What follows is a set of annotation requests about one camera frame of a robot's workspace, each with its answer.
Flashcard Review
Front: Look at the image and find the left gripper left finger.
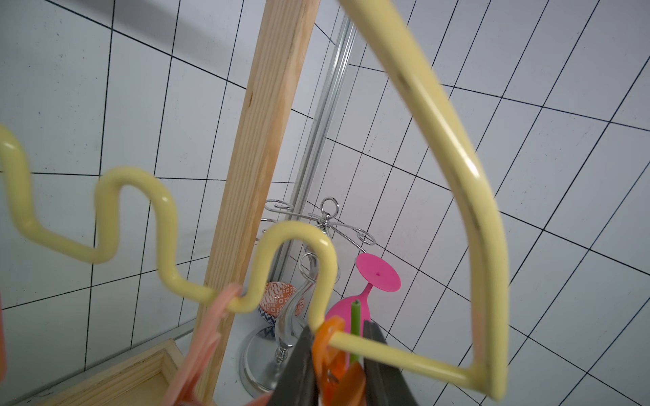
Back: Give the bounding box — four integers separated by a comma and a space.
267, 326, 319, 406

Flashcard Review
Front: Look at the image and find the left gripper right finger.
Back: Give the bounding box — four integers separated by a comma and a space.
361, 319, 420, 406

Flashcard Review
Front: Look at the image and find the orange clothespin lowest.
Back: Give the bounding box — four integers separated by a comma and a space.
311, 316, 367, 405

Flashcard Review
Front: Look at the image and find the pink clothespin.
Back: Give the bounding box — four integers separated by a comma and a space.
161, 280, 267, 405

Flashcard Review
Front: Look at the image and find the yellow wavy clothes hanger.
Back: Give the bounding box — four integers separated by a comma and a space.
0, 0, 511, 402

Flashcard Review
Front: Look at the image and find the red patterned cup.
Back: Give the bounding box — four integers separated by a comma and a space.
257, 281, 298, 324

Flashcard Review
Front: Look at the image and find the silver wire glass rack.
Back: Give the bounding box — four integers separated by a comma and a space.
239, 197, 376, 398

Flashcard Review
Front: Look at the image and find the wooden hanger rack frame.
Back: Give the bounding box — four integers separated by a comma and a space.
19, 0, 322, 406

